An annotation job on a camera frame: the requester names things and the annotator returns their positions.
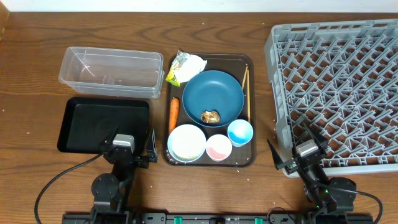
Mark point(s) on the brown food scrap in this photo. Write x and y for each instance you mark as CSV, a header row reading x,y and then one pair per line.
x,y
210,117

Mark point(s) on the black plastic tray bin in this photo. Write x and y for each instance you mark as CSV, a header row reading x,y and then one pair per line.
x,y
87,122

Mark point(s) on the light blue rice bowl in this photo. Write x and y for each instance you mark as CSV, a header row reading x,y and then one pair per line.
x,y
186,143

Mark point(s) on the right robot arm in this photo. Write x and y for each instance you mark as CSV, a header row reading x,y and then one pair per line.
x,y
333,197

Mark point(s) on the orange carrot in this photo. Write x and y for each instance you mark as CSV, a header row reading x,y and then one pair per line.
x,y
174,111

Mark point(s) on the large blue bowl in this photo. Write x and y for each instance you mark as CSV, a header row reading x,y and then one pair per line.
x,y
213,91

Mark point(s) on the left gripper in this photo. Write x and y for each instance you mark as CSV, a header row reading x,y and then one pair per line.
x,y
143,162

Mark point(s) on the white napkin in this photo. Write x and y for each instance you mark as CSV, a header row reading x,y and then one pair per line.
x,y
190,68

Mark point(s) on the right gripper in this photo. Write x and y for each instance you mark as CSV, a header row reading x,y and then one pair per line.
x,y
291,165

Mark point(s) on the brown serving tray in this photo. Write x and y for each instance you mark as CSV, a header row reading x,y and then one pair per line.
x,y
235,65

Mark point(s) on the blue-inside white cup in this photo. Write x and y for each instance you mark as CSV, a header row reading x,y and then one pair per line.
x,y
240,132

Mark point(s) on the grey dishwasher rack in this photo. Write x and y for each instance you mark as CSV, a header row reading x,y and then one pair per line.
x,y
340,79

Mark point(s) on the clear plastic bin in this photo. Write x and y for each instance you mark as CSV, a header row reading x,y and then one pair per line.
x,y
113,72

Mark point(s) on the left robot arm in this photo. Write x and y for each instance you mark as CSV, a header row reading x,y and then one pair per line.
x,y
111,190

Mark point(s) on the yellow green snack wrapper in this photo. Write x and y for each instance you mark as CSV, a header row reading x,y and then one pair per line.
x,y
180,58

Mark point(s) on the wooden chopstick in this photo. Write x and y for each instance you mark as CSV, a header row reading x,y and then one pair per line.
x,y
248,97
245,77

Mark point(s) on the pink-inside white cup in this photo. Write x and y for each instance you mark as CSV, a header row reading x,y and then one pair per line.
x,y
218,147

